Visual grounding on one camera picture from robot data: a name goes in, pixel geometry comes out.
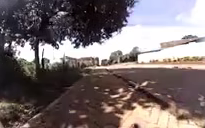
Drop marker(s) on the building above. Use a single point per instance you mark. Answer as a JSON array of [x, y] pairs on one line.
[[85, 62]]

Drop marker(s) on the grass verge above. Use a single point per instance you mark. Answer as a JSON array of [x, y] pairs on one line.
[[23, 100]]

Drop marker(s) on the large dark tree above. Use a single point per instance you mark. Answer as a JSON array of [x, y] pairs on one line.
[[76, 20]]

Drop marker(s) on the robot's own part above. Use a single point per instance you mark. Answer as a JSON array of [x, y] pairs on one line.
[[134, 126]]

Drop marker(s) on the dirt road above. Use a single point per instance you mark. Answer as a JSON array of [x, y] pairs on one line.
[[180, 83]]

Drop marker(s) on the group of trees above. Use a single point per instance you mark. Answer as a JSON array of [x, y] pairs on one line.
[[123, 56]]

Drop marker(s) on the white wall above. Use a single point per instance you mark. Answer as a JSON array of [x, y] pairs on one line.
[[176, 51]]

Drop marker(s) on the bush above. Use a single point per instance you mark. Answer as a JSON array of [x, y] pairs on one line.
[[10, 71]]

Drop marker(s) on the row of bushes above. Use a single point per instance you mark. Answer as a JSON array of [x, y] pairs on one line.
[[180, 59]]

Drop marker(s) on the red brick path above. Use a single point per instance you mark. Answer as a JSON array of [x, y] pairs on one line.
[[96, 100]]

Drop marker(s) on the kerb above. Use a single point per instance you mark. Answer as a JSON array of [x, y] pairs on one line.
[[146, 91]]

